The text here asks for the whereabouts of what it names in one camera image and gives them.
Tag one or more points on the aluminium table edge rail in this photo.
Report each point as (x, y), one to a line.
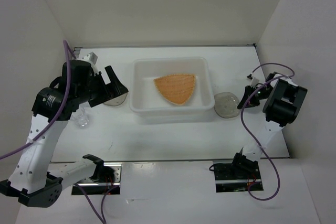
(62, 100)

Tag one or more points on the translucent plastic bin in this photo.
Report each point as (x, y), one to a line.
(145, 100)

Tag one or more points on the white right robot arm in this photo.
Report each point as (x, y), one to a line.
(177, 132)

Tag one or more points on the smoky glass plate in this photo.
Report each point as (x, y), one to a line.
(226, 104)
(117, 101)

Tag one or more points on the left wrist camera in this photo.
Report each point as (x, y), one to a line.
(92, 59)

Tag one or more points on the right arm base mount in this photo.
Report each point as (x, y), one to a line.
(228, 180)

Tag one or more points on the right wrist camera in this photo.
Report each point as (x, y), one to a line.
(253, 79)

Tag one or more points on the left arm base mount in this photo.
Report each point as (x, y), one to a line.
(108, 182)

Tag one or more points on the clear plastic cup near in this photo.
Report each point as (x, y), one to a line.
(80, 118)

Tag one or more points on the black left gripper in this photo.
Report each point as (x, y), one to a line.
(114, 88)

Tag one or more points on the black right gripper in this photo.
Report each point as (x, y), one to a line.
(251, 102)

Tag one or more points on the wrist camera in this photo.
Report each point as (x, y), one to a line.
(92, 59)
(253, 79)

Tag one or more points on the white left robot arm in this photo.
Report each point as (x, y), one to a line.
(32, 183)

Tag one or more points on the woven bamboo fan tray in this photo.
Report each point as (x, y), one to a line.
(176, 88)

